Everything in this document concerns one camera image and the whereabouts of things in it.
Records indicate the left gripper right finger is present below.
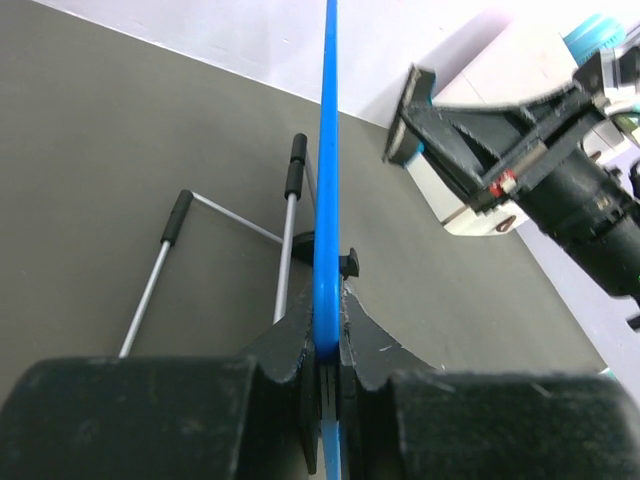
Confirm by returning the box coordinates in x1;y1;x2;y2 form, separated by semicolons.
338;289;639;479

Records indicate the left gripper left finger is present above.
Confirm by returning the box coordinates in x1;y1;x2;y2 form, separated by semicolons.
1;290;319;479

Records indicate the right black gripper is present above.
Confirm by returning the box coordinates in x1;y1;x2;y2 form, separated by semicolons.
404;79;639;295

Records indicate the blue framed whiteboard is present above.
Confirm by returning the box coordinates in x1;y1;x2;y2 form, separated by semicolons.
310;1;342;479

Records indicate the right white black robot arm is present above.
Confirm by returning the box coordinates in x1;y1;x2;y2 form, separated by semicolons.
398;47;639;299

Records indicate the white three-drawer storage unit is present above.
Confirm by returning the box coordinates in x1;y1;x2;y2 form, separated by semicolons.
384;14;639;236

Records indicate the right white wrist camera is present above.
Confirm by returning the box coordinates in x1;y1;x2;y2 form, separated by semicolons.
599;45;639;107

